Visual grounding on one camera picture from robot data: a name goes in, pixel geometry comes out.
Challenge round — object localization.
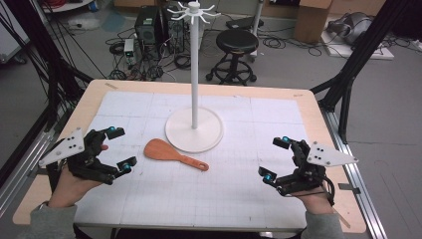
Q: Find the orange-brown rice spatula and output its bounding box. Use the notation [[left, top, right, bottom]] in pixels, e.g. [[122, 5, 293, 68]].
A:
[[142, 137, 211, 172]]

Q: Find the grey bag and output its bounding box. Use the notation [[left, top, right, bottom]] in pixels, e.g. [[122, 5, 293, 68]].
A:
[[326, 12, 374, 46]]

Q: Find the white hook rack stand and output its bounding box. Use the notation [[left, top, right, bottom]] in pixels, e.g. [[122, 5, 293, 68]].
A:
[[164, 0, 224, 154]]

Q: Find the small silver electronics box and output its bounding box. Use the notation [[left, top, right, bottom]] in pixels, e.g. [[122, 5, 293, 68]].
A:
[[123, 38, 135, 58]]

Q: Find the white metal pole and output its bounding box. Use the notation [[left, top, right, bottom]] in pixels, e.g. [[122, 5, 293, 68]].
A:
[[250, 0, 266, 64]]

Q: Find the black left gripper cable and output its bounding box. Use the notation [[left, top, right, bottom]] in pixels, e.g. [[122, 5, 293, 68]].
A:
[[45, 162, 64, 193]]

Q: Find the black metal frame with cables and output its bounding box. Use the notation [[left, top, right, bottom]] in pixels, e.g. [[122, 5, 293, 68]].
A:
[[3, 0, 95, 132]]

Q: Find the black computer tower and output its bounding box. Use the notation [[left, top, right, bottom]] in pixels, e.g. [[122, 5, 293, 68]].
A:
[[133, 6, 161, 46], [160, 6, 187, 56]]

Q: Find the person's right hand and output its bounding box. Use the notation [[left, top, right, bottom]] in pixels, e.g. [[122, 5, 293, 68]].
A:
[[292, 188, 334, 215]]

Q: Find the cardboard box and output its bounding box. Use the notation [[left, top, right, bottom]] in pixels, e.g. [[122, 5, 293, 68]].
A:
[[293, 0, 333, 44]]

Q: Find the flat black device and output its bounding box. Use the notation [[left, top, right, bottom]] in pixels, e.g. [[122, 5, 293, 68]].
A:
[[226, 16, 265, 30]]

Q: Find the white grid mat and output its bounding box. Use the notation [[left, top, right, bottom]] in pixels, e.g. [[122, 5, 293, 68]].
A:
[[73, 90, 317, 232]]

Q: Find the black round stool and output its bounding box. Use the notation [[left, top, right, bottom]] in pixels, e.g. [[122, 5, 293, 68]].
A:
[[205, 29, 261, 87]]

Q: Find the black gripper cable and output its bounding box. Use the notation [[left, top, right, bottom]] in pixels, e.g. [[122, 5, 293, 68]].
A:
[[45, 162, 64, 193], [319, 177, 336, 207]]

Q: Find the person's left hand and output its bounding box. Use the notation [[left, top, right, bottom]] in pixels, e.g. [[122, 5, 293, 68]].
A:
[[49, 165, 103, 209]]

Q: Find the black rail bracket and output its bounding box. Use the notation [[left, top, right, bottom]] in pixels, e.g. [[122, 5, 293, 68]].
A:
[[337, 182, 361, 195]]

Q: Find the thin wooden stick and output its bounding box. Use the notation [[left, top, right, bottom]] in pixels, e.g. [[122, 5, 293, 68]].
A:
[[331, 205, 351, 229]]

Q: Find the white round table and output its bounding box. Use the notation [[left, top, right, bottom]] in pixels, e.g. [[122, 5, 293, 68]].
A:
[[41, 0, 96, 14]]

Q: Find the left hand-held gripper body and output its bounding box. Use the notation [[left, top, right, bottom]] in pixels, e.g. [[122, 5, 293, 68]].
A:
[[38, 127, 119, 186]]

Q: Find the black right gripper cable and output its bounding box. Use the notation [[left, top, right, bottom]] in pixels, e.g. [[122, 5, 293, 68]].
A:
[[319, 177, 336, 207]]

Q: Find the white floor board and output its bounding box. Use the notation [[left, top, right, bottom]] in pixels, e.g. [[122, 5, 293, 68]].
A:
[[319, 31, 396, 61]]

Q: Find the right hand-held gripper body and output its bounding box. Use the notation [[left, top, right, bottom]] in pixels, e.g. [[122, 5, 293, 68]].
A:
[[274, 138, 359, 197]]

